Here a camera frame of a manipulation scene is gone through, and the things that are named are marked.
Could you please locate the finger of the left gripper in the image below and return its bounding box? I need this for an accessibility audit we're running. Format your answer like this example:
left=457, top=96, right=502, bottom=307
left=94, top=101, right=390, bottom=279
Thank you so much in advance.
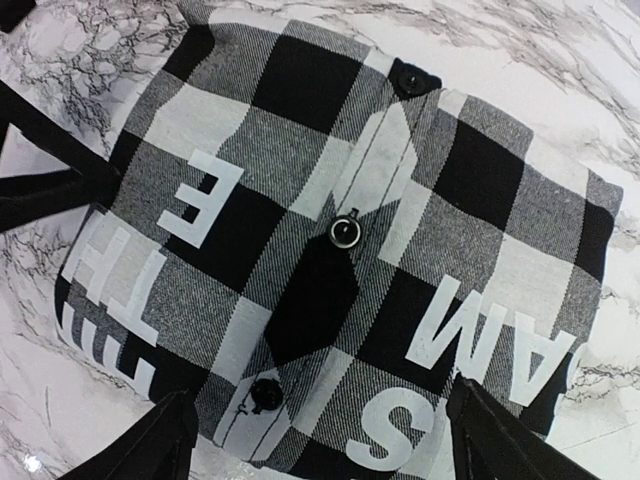
left=1, top=83, right=121, bottom=232
left=0, top=0, right=36, bottom=33

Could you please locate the black white plaid shirt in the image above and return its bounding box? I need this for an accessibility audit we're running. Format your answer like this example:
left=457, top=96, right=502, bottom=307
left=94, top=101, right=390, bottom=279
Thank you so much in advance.
left=55, top=1, right=623, bottom=479

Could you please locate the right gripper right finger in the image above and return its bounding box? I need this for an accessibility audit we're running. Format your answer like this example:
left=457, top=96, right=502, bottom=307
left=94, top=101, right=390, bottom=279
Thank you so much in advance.
left=446, top=375, right=597, bottom=480

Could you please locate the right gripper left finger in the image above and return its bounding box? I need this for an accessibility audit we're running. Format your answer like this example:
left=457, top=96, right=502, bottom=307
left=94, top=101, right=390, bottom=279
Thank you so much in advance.
left=84, top=391, right=198, bottom=479

